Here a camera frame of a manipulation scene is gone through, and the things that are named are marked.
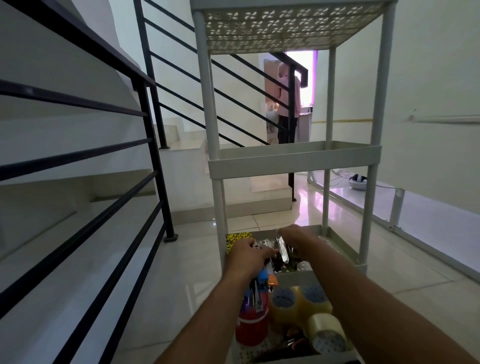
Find black metal stair railing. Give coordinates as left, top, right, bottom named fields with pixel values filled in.
left=133, top=0, right=309, bottom=203
left=0, top=0, right=179, bottom=364

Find white partition board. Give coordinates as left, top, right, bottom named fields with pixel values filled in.
left=309, top=0, right=480, bottom=263

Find person's left forearm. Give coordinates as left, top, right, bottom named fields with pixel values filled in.
left=155, top=269, right=260, bottom=364

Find pile of small staplers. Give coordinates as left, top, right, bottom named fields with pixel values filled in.
left=239, top=236, right=312, bottom=312

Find white cable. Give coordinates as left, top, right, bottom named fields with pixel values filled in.
left=329, top=170, right=397, bottom=189

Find white wall conduit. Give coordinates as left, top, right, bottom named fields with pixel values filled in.
left=407, top=114, right=480, bottom=125

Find black orange handled scissors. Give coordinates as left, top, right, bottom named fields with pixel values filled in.
left=262, top=326, right=314, bottom=362

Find person's right forearm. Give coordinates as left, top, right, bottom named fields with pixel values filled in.
left=307, top=239, right=479, bottom=364

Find person's right hand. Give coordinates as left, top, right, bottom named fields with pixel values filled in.
left=275, top=224, right=323, bottom=260

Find thin beige wall strip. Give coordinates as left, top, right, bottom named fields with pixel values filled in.
left=311, top=118, right=376, bottom=124

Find red plastic bucket with lid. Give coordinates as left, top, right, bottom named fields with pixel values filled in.
left=235, top=290, right=270, bottom=348

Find yellow black patterned packets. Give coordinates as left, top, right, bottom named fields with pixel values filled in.
left=224, top=232, right=253, bottom=256

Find person's left hand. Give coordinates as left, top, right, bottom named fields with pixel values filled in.
left=224, top=238, right=280, bottom=286

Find beige plastic cart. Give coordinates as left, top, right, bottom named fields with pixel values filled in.
left=189, top=0, right=398, bottom=364

